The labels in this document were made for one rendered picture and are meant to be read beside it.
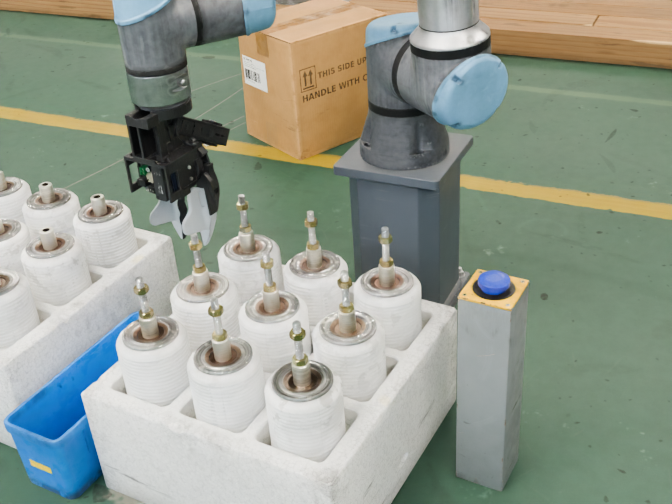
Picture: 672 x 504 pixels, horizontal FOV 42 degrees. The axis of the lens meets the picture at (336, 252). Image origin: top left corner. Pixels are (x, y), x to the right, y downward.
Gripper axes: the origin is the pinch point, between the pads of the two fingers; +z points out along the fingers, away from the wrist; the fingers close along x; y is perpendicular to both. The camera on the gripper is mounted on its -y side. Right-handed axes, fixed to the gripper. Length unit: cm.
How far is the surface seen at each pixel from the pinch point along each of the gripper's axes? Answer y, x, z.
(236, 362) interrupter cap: 12.3, 15.0, 8.9
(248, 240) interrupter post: -10.4, 0.2, 7.2
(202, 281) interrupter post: 1.4, 0.8, 7.4
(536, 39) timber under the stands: -173, -15, 29
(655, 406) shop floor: -33, 58, 34
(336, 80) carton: -94, -37, 17
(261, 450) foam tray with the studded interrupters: 17.6, 21.7, 16.3
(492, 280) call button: -8.4, 40.4, 1.3
